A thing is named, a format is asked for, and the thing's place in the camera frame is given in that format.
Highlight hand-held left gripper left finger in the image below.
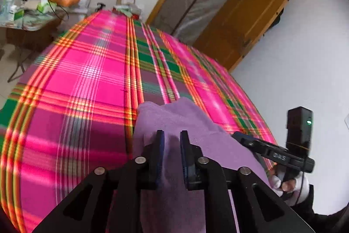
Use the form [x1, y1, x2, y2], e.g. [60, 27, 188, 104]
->
[33, 130, 165, 233]

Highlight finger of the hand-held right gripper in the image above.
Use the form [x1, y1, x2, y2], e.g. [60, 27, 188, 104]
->
[232, 132, 266, 153]

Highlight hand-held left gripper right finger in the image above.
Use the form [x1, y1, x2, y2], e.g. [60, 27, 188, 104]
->
[180, 130, 314, 233]

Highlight purple fleece cloth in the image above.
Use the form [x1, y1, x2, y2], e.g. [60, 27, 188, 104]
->
[132, 98, 276, 233]

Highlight person's right forearm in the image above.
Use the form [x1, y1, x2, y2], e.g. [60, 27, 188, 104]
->
[284, 184, 349, 233]

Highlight person's right hand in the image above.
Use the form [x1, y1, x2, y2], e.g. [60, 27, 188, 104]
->
[269, 169, 310, 207]

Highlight pink green plaid bed sheet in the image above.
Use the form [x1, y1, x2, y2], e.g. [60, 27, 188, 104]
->
[0, 9, 278, 233]

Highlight dark hanging garment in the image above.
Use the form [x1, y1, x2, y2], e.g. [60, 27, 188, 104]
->
[269, 8, 284, 29]

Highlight wooden door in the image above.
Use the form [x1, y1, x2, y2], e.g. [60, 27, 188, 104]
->
[192, 0, 299, 73]

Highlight cluttered folding table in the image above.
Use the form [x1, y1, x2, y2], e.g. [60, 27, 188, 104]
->
[0, 9, 72, 83]

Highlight green tissue box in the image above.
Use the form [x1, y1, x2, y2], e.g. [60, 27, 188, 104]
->
[37, 0, 56, 13]

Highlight green white carton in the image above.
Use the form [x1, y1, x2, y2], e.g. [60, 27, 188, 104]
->
[8, 5, 25, 22]

